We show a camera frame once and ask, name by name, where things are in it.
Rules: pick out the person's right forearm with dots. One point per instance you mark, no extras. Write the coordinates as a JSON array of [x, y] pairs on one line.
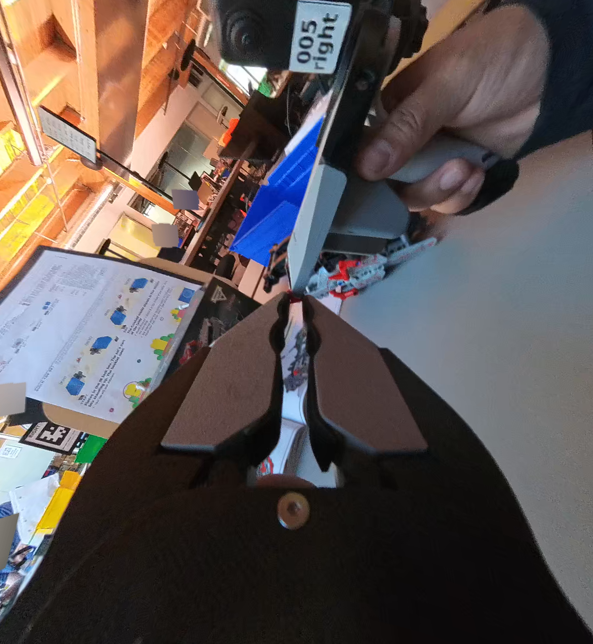
[[578, 60]]

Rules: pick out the black white marker sign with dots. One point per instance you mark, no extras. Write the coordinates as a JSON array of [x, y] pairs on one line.
[[49, 436]]

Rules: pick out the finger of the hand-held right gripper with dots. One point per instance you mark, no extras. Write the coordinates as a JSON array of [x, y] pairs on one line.
[[316, 221]]

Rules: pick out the small green bin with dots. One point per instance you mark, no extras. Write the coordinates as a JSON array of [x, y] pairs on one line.
[[91, 449]]

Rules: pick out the yellow box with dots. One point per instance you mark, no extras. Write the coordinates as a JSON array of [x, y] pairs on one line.
[[57, 500]]

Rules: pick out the printed instruction sheet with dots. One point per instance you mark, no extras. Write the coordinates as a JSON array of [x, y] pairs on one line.
[[75, 327]]

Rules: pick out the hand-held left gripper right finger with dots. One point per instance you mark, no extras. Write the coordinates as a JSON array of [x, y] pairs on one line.
[[367, 397]]

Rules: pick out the person's right hand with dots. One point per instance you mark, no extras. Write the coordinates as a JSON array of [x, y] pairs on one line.
[[477, 75]]

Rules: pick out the small red lego bush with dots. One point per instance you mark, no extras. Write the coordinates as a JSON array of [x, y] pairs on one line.
[[293, 297]]

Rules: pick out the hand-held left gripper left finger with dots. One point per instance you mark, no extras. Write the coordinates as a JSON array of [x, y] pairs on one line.
[[221, 392]]

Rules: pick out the blue plastic bin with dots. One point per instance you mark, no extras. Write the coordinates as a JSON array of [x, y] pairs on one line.
[[276, 201]]

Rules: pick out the black toy set box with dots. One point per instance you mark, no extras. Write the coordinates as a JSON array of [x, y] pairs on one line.
[[216, 312]]

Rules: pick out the open instruction booklet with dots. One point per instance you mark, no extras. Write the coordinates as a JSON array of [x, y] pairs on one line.
[[296, 352]]

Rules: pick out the black grey lego truck model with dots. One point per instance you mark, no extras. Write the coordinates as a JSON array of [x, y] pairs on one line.
[[356, 269]]

